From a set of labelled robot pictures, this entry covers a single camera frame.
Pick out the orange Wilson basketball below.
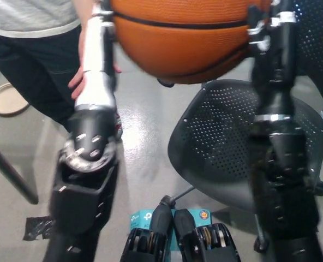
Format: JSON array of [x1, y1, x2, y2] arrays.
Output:
[[109, 0, 274, 85]]

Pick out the person left hand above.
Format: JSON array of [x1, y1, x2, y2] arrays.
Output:
[[68, 26, 123, 100]]

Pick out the black perforated office chair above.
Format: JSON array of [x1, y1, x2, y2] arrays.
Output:
[[155, 0, 323, 253]]

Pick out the robot right hand white black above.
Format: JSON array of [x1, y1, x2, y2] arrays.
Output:
[[247, 0, 297, 88]]

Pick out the teal TP-Link box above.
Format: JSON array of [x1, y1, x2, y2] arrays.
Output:
[[129, 209, 213, 254]]

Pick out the black slanted table leg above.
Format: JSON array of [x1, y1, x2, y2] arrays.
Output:
[[0, 135, 39, 205]]

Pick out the beige paper plate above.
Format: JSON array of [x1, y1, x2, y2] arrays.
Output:
[[0, 83, 31, 117]]

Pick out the person gray shirt black trousers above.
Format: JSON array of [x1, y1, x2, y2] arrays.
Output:
[[0, 0, 97, 128]]

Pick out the red white sneaker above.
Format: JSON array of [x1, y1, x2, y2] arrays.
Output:
[[112, 110, 123, 141]]

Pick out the black tape patch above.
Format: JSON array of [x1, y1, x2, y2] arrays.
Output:
[[23, 217, 55, 241]]

